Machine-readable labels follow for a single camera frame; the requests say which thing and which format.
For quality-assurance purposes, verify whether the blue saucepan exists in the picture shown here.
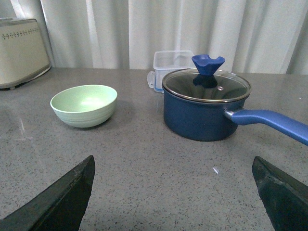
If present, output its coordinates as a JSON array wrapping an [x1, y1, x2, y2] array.
[[164, 93, 308, 144]]

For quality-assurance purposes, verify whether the cream toaster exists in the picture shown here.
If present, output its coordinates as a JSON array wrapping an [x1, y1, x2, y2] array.
[[0, 18, 51, 89]]

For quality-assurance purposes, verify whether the green bowl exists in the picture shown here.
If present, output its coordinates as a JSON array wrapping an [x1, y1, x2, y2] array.
[[50, 85, 117, 128]]

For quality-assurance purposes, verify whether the glass pot lid blue knob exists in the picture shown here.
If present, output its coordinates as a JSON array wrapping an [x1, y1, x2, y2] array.
[[162, 54, 251, 103]]

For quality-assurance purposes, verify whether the white curtain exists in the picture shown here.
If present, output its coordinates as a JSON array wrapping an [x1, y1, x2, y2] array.
[[0, 0, 308, 75]]

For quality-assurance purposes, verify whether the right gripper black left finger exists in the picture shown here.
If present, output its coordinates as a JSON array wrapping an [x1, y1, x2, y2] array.
[[0, 155, 95, 231]]

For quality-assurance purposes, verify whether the clear plastic container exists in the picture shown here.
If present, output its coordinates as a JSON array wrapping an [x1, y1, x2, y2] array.
[[153, 50, 195, 93]]

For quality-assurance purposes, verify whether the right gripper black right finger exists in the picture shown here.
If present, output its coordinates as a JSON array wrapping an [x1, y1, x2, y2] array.
[[252, 156, 308, 231]]

